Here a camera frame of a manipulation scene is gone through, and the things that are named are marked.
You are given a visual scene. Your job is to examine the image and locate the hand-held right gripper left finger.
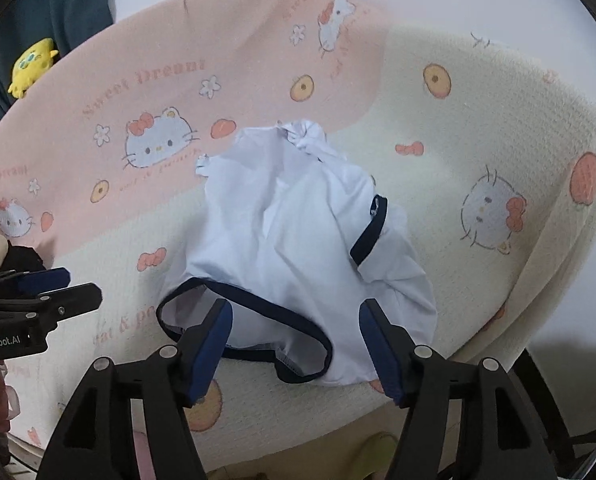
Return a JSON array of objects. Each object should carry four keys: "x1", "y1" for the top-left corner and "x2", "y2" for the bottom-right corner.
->
[{"x1": 43, "y1": 298, "x2": 235, "y2": 480}]

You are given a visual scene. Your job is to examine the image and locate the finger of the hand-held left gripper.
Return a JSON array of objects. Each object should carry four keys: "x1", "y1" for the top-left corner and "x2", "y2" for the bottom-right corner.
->
[
  {"x1": 0, "y1": 282, "x2": 104, "y2": 333},
  {"x1": 0, "y1": 267, "x2": 73, "y2": 301}
]

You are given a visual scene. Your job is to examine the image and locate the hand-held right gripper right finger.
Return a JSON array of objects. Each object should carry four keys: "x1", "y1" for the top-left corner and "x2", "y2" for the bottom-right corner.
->
[{"x1": 358, "y1": 298, "x2": 559, "y2": 480}]

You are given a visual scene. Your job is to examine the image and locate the white shirt with navy trim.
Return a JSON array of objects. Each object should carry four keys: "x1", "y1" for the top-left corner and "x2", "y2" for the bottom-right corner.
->
[{"x1": 157, "y1": 119, "x2": 439, "y2": 387}]

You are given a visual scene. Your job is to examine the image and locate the black garment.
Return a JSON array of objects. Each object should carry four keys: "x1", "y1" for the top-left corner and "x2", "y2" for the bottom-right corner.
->
[{"x1": 0, "y1": 240, "x2": 46, "y2": 278}]

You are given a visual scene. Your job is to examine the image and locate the yellow plush toy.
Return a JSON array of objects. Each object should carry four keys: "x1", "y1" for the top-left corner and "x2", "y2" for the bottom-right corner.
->
[{"x1": 7, "y1": 37, "x2": 60, "y2": 100}]

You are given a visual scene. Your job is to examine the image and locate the pink cream cartoon printed blanket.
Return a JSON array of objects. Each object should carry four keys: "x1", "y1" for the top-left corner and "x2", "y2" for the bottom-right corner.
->
[{"x1": 0, "y1": 0, "x2": 596, "y2": 476}]

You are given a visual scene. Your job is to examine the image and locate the dark teal cloth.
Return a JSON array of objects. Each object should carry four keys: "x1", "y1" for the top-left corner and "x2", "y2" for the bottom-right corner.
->
[{"x1": 0, "y1": 0, "x2": 116, "y2": 121}]

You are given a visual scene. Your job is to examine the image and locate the black metal frame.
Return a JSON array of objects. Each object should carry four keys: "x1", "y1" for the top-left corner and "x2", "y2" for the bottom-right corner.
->
[{"x1": 513, "y1": 347, "x2": 579, "y2": 471}]

